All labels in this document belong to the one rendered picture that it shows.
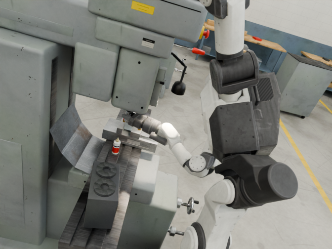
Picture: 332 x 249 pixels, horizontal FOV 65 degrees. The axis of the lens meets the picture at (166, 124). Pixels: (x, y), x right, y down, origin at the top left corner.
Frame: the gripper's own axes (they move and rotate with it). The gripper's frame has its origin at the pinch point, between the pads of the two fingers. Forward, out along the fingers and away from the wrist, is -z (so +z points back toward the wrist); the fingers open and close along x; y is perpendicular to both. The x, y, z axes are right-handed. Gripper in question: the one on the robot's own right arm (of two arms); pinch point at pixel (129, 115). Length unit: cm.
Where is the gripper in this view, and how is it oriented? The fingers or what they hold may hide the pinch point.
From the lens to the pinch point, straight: 144.1
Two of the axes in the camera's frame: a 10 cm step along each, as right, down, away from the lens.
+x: -4.2, 3.9, -8.2
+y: -2.5, 8.2, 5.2
